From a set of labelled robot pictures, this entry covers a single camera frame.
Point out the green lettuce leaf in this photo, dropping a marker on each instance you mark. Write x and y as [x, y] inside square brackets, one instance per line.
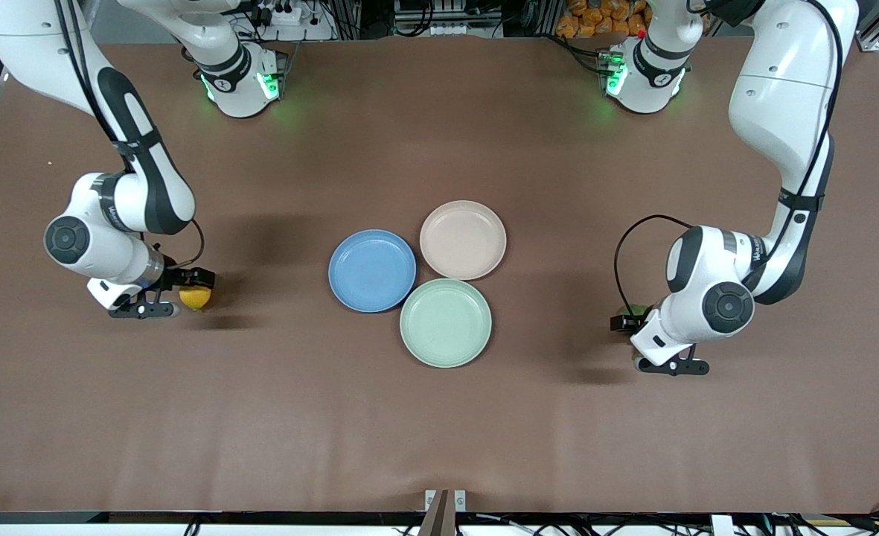
[636, 309]

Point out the yellow lemon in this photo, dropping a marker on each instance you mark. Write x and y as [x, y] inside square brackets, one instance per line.
[195, 299]

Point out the white electronics block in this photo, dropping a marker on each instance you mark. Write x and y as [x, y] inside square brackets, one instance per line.
[435, 18]

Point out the brown table cover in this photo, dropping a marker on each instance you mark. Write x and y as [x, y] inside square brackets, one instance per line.
[439, 424]

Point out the metal bracket with brown post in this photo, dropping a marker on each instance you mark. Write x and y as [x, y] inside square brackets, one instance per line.
[444, 510]

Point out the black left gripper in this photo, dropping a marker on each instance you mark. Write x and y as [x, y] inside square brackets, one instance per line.
[622, 322]

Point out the aluminium frame profile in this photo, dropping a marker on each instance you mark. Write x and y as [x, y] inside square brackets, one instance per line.
[877, 26]

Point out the beige pink plate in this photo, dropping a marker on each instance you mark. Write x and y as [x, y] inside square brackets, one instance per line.
[463, 240]

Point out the white power strip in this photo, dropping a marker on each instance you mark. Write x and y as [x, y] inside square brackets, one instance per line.
[279, 13]

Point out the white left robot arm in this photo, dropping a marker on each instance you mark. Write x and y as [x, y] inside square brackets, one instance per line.
[781, 97]

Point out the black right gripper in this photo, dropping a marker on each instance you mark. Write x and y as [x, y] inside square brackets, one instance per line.
[178, 278]

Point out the blue plate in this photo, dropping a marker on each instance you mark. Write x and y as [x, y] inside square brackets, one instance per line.
[372, 272]

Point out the light green plate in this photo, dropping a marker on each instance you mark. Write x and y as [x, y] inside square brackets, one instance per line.
[446, 324]

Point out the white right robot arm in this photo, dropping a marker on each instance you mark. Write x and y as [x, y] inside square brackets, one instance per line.
[134, 201]

